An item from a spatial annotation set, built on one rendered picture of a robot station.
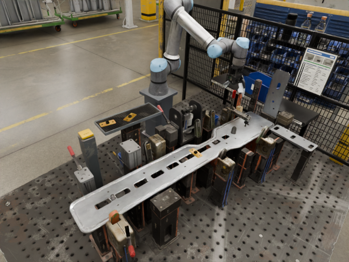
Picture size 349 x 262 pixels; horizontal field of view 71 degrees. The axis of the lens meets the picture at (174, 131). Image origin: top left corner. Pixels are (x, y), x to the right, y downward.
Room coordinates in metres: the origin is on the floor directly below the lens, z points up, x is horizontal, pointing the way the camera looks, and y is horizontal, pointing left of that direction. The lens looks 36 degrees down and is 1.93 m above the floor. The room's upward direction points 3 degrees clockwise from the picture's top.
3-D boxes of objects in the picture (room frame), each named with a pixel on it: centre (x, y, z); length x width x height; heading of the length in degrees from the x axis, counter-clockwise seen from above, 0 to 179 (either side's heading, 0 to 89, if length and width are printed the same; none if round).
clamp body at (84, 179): (0.81, 0.43, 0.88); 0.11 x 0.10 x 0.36; 41
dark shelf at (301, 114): (1.81, -0.68, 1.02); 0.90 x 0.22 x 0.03; 41
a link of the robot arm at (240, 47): (1.47, -0.37, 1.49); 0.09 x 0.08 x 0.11; 58
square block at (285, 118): (1.46, -0.77, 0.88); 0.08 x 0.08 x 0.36; 41
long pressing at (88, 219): (1.05, -0.12, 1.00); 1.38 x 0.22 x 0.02; 131
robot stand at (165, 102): (1.63, 0.13, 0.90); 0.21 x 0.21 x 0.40; 50
